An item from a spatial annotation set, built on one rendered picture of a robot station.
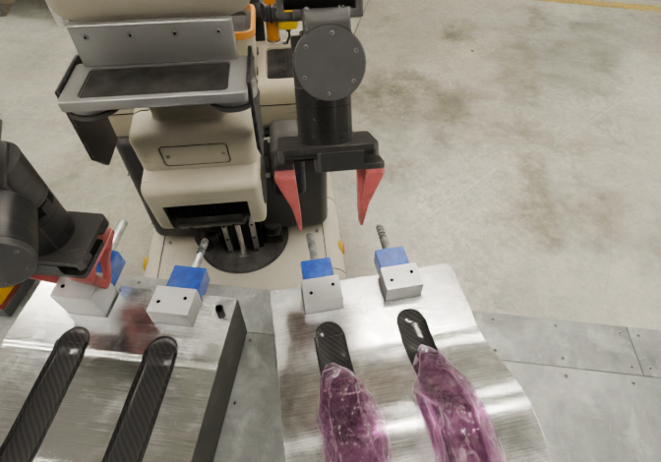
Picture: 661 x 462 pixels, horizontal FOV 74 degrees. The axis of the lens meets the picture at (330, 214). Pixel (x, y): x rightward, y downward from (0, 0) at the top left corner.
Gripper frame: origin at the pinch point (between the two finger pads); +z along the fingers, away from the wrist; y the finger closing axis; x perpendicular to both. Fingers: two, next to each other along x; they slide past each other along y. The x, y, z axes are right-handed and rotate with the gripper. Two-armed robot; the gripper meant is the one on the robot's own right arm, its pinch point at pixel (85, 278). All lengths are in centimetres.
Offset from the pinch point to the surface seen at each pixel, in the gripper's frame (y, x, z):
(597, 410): 64, -5, 12
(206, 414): 17.6, -12.6, 4.1
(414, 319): 40.6, 2.3, 7.6
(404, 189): 52, 108, 98
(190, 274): 11.5, 3.2, 2.4
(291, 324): 24.7, -0.2, 7.1
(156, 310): 9.7, -2.7, 0.9
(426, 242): 60, 79, 96
